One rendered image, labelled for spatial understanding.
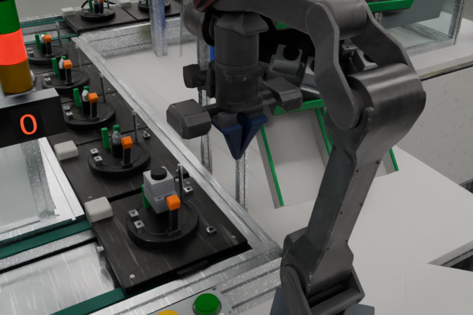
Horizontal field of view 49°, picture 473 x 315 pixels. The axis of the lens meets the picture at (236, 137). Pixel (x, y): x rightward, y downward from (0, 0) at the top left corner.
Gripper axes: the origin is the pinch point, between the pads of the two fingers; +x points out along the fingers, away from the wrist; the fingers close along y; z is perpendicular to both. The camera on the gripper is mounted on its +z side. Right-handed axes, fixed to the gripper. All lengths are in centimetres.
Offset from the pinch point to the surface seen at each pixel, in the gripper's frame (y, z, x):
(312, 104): -22.2, 11.2, 5.3
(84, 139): 9, 59, 29
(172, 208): 5.7, 12.6, 19.2
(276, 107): -15.1, 12.3, 4.5
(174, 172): -4.1, 35.0, 28.5
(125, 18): -31, 146, 29
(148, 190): 7.2, 19.9, 19.4
